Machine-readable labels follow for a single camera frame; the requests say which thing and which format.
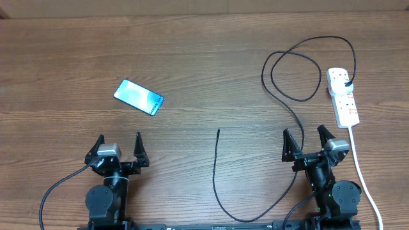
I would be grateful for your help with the blue Samsung Galaxy smartphone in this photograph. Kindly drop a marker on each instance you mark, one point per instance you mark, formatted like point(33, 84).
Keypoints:
point(139, 97)

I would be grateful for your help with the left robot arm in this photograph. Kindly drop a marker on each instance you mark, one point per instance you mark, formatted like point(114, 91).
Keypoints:
point(107, 203)

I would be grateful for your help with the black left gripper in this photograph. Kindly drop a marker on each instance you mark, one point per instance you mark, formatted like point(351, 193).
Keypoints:
point(134, 168)

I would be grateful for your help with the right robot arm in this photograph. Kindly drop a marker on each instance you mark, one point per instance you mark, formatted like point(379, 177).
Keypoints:
point(336, 201)

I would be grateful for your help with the white charger plug adapter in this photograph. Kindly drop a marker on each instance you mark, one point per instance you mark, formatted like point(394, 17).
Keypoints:
point(338, 87)

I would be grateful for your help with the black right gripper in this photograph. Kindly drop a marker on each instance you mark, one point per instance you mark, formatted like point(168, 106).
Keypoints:
point(291, 153)

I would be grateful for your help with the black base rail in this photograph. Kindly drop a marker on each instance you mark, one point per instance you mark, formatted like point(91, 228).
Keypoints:
point(275, 225)

